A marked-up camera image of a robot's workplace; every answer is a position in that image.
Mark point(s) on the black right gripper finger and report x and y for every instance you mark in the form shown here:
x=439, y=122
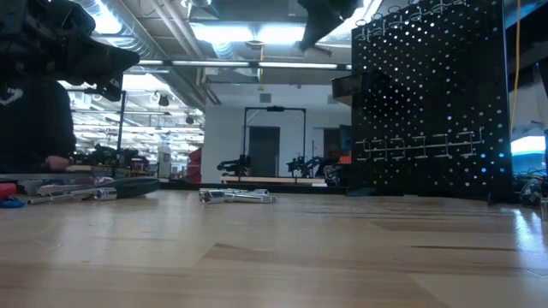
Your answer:
x=319, y=27

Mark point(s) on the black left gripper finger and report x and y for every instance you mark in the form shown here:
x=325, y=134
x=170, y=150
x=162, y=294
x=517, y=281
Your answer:
x=107, y=60
x=111, y=87

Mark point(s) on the chrome extension bar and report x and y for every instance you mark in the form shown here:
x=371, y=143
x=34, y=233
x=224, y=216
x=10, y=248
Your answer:
x=105, y=194

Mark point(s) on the background black robot arm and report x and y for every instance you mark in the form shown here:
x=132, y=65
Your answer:
x=240, y=162
x=304, y=167

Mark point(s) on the black peg board bin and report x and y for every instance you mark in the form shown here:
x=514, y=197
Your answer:
x=359, y=87

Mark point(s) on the black perforated peg board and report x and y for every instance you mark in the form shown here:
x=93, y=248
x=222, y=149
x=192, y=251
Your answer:
x=428, y=107

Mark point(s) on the black ceiling spotlight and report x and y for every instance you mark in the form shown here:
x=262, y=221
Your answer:
x=189, y=120
x=163, y=101

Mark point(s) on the bright ceiling light panel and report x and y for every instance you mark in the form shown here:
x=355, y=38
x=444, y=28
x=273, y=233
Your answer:
x=257, y=34

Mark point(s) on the cluttered background workbench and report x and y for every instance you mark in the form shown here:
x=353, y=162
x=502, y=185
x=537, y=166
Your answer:
x=111, y=156

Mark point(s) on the person's hand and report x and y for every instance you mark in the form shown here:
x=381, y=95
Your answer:
x=57, y=163

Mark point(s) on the red cabinet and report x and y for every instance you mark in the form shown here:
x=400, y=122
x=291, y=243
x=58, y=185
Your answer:
x=194, y=167

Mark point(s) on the dark door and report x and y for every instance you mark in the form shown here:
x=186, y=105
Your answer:
x=263, y=145

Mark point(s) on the background wooden table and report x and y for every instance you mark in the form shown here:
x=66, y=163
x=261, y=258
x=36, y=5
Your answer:
x=274, y=180

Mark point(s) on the eyeglasses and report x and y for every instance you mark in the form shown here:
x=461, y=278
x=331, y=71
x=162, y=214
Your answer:
x=531, y=192

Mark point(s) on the silver ventilation duct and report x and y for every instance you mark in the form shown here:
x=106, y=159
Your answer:
x=128, y=40

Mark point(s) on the black background station frame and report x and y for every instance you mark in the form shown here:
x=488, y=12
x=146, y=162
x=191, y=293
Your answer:
x=122, y=128
x=275, y=109

